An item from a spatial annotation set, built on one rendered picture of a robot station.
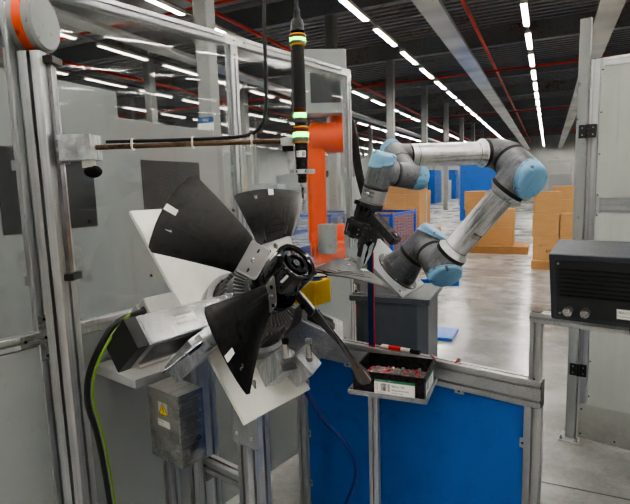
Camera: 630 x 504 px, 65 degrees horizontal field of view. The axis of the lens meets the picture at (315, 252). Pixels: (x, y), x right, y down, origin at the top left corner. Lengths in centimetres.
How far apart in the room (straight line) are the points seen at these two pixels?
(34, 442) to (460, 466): 133
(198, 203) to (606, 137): 216
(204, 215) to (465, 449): 108
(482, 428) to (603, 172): 163
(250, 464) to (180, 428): 22
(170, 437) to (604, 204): 229
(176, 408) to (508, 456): 98
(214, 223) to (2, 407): 87
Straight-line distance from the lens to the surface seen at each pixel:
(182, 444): 156
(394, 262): 191
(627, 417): 311
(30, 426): 182
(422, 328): 188
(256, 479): 156
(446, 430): 173
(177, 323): 120
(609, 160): 288
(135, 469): 208
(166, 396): 154
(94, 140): 153
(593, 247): 143
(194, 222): 125
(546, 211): 863
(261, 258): 130
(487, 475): 174
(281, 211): 147
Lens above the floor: 142
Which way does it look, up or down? 8 degrees down
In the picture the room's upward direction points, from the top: 2 degrees counter-clockwise
